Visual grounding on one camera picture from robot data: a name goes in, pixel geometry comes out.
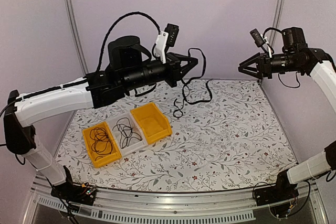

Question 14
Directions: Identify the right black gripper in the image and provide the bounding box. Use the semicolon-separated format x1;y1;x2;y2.
239;51;303;79

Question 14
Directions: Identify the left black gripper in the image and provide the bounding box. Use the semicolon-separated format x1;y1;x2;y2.
122;52;198;91

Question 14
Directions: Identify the thin black cable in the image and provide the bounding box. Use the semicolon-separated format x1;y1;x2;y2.
88;126;116;161

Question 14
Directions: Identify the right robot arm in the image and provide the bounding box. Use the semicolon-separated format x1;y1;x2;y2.
238;27;335;201

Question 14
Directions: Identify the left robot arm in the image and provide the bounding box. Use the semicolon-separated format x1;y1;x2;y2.
1;24;198;200

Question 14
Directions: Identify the far yellow plastic bin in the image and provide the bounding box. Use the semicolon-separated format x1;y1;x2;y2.
130;102;172;145

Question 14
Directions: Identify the yellow plastic bin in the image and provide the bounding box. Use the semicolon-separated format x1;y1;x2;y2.
130;102;172;145
82;121;122;168

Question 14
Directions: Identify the floral table cloth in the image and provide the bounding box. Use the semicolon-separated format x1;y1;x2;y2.
56;80;297;185

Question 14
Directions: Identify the white translucent plastic bin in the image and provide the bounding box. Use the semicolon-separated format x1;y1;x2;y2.
107;113;148;157

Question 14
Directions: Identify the near yellow plastic bin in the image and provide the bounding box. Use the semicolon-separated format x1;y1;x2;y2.
82;121;122;168

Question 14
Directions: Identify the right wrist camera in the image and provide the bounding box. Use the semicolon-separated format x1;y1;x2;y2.
249;28;274;58

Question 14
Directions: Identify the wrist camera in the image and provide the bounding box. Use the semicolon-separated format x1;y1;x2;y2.
249;28;274;58
153;24;179;64

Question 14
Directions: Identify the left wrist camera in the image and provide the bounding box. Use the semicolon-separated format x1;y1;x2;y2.
153;24;179;64

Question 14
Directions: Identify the right aluminium frame post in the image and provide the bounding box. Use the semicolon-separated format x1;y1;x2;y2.
263;0;285;61

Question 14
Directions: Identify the aluminium frame post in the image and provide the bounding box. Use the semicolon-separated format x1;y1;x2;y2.
263;0;285;61
64;0;89;74

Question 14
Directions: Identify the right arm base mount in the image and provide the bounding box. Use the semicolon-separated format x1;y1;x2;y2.
252;170;299;218

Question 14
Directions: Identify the left aluminium frame post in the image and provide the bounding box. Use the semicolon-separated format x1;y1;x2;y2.
64;0;89;74

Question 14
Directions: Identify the front aluminium rail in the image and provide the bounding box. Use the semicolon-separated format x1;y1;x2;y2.
24;173;331;223

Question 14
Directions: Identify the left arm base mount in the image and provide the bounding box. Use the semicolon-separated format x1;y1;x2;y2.
51;166;97;206

